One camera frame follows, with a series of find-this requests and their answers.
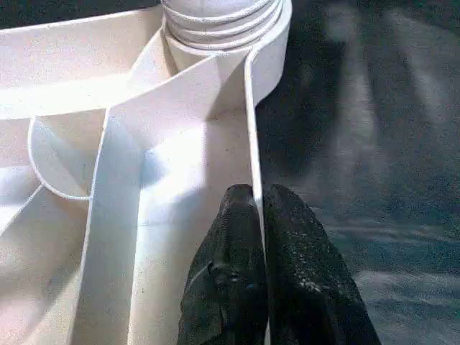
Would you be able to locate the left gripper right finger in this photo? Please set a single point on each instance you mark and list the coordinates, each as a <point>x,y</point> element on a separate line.
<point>309,280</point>

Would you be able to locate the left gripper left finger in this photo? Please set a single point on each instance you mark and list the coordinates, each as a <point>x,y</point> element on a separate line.
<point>226,280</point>

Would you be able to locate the white plastic table top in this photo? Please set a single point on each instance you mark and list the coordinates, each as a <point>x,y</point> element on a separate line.
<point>108,161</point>

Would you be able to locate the white plastic table leg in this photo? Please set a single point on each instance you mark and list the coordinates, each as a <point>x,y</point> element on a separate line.
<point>223,21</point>

